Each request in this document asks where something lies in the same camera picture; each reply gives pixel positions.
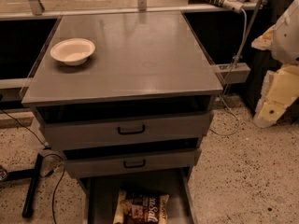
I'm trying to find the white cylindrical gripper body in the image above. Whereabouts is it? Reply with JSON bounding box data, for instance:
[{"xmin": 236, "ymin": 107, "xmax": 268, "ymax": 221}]
[{"xmin": 263, "ymin": 64, "xmax": 299, "ymax": 113}]

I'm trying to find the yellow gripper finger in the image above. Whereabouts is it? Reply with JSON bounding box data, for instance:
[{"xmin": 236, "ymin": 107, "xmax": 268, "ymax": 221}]
[
  {"xmin": 253, "ymin": 105, "xmax": 285, "ymax": 128},
  {"xmin": 251, "ymin": 25, "xmax": 275, "ymax": 50}
]

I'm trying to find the brown chip bag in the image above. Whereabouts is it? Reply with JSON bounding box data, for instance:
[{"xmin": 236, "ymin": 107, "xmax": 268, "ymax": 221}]
[{"xmin": 113, "ymin": 189, "xmax": 169, "ymax": 224}]

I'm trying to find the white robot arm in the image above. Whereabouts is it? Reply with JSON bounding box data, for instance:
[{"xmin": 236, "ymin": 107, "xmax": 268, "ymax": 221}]
[{"xmin": 251, "ymin": 0, "xmax": 299, "ymax": 128}]

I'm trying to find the grey drawer cabinet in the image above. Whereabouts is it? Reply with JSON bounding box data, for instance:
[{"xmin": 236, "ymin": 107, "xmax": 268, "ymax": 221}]
[{"xmin": 22, "ymin": 12, "xmax": 221, "ymax": 224}]

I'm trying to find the bottom open grey drawer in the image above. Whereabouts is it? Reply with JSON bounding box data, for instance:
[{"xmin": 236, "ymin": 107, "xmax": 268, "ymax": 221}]
[{"xmin": 85, "ymin": 168, "xmax": 198, "ymax": 224}]

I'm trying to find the middle grey drawer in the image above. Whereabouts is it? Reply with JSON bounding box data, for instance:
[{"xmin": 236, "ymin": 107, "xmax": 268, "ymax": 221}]
[{"xmin": 64, "ymin": 147, "xmax": 201, "ymax": 178}]

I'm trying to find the top grey drawer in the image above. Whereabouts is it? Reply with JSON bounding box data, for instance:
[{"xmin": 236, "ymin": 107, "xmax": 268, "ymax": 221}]
[{"xmin": 40, "ymin": 112, "xmax": 213, "ymax": 150}]

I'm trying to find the black metal floor stand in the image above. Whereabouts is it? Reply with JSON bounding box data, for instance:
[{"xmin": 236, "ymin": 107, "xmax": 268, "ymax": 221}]
[{"xmin": 0, "ymin": 154, "xmax": 43, "ymax": 218}]

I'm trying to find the white cable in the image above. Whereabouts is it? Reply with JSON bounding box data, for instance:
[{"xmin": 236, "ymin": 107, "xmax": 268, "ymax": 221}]
[{"xmin": 209, "ymin": 7, "xmax": 248, "ymax": 137}]

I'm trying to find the grey metal bracket block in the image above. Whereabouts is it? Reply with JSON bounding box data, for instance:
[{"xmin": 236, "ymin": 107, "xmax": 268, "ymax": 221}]
[{"xmin": 212, "ymin": 63, "xmax": 250, "ymax": 85}]

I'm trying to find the black top drawer handle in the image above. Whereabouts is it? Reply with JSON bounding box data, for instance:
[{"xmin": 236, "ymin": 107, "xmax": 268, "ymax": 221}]
[{"xmin": 117, "ymin": 125, "xmax": 146, "ymax": 135}]

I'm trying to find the black drawer handle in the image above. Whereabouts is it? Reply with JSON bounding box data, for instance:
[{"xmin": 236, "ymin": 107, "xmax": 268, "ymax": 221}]
[
  {"xmin": 117, "ymin": 125, "xmax": 146, "ymax": 135},
  {"xmin": 123, "ymin": 160, "xmax": 146, "ymax": 169}
]

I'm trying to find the black middle drawer handle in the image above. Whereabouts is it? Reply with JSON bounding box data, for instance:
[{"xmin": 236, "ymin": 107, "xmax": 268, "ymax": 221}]
[{"xmin": 123, "ymin": 160, "xmax": 146, "ymax": 169}]

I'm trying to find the black floor cable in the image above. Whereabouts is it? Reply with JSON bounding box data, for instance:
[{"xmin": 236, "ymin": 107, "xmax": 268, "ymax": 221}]
[{"xmin": 0, "ymin": 109, "xmax": 66, "ymax": 224}]

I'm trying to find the grey metal frame rail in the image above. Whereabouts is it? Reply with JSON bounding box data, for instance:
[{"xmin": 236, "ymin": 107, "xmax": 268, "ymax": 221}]
[{"xmin": 0, "ymin": 0, "xmax": 269, "ymax": 21}]

